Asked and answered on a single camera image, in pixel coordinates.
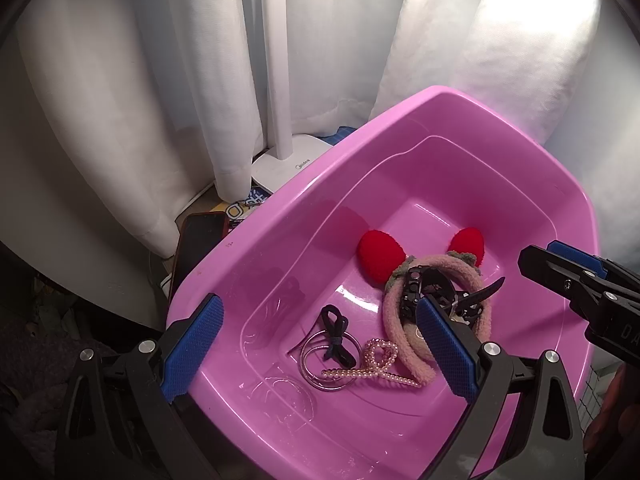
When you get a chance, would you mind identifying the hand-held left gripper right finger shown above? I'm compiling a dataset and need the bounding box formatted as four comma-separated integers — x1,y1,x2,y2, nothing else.
416,294,586,480

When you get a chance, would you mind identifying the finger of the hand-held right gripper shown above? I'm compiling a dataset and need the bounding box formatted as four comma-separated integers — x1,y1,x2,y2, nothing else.
546,239,640,292
517,244,609,321

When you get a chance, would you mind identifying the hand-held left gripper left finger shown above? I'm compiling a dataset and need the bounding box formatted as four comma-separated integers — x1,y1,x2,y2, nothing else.
54,294,225,480

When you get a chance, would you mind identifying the beige plush pompom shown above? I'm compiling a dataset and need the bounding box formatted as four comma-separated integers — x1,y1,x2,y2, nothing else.
401,321,427,357

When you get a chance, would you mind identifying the pearl hair claw clip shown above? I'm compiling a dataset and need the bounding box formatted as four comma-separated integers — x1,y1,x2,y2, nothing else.
320,338,425,389

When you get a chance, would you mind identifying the silver bangle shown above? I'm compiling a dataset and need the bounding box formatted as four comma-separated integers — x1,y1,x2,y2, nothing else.
305,344,352,392
300,333,361,387

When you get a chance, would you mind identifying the black bow hair tie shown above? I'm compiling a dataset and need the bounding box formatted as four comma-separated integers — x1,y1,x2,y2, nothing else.
318,305,357,366

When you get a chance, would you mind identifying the pink strawberry plush headband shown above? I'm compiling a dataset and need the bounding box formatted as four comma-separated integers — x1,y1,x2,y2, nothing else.
357,226,496,388

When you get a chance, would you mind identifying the pink plastic basin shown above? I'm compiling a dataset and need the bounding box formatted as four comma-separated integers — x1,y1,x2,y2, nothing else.
165,86,600,480

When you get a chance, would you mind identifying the person's right hand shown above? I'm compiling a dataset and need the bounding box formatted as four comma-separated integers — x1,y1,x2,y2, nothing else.
586,362,640,457

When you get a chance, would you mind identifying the white checked tablecloth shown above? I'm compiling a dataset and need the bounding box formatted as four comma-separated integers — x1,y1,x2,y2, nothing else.
575,355,622,427

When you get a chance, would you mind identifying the black smartphone red case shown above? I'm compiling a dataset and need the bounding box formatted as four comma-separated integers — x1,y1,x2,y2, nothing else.
167,211,231,302

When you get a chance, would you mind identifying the colourful printed booklet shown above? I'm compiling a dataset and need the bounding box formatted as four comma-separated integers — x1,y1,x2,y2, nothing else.
210,187,269,222

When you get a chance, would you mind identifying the blue patterned cloth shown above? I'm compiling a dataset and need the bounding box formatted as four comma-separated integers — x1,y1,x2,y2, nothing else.
320,125,359,147

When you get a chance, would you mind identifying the white curtain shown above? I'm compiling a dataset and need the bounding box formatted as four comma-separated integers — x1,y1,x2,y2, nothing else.
0,0,640,273

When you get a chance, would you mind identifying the white lamp stand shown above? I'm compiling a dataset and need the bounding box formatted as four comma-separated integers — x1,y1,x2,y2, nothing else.
235,0,334,197

